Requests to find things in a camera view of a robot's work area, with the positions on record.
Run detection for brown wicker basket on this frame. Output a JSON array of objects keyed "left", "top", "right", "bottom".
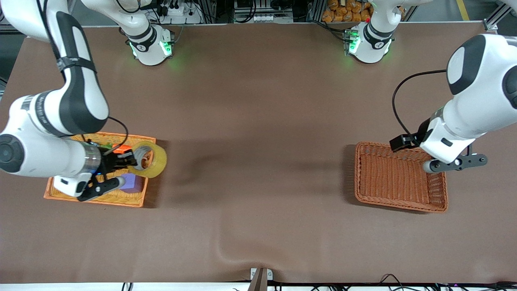
[{"left": 355, "top": 141, "right": 449, "bottom": 213}]

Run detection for orange toy carrot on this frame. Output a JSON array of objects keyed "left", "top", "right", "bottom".
[{"left": 101, "top": 143, "right": 135, "bottom": 155}]

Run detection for metal table edge bracket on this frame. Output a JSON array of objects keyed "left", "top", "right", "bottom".
[{"left": 250, "top": 268, "right": 273, "bottom": 291}]

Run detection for black floor cables bundle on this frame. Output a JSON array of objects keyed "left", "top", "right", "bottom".
[{"left": 275, "top": 274, "right": 517, "bottom": 291}]

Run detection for clear yellowish tape roll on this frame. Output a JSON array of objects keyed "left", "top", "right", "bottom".
[{"left": 128, "top": 141, "right": 168, "bottom": 179}]

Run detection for orange snack packets pile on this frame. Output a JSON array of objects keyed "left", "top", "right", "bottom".
[{"left": 322, "top": 0, "right": 374, "bottom": 23}]

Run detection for orange wicker tray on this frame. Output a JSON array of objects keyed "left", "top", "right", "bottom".
[{"left": 44, "top": 131, "right": 157, "bottom": 208}]

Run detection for aluminium frame profile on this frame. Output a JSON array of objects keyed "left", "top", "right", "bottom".
[{"left": 483, "top": 0, "right": 517, "bottom": 32}]

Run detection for white power strip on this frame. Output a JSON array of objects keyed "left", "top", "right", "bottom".
[
  {"left": 251, "top": 14, "right": 294, "bottom": 23},
  {"left": 158, "top": 0, "right": 203, "bottom": 25}
]

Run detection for purple cube block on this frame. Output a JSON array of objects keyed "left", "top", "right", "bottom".
[{"left": 120, "top": 173, "right": 145, "bottom": 192}]

